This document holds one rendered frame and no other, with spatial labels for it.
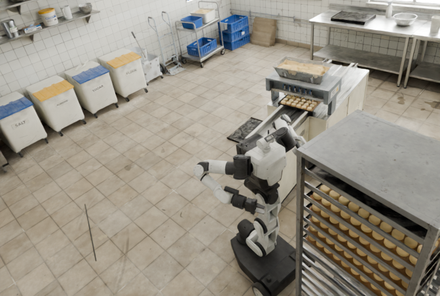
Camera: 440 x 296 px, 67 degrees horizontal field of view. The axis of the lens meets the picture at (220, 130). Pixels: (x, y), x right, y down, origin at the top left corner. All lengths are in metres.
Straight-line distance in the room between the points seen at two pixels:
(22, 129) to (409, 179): 5.14
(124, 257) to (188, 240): 0.66
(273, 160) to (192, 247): 1.64
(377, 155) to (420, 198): 0.27
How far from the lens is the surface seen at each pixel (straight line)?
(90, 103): 6.00
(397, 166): 1.61
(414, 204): 1.47
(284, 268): 3.14
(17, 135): 5.74
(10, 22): 5.79
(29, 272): 4.13
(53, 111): 5.78
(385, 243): 1.72
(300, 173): 1.71
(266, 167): 2.22
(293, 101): 3.76
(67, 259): 4.01
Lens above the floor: 2.84
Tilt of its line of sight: 35 degrees down
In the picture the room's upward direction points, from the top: 9 degrees counter-clockwise
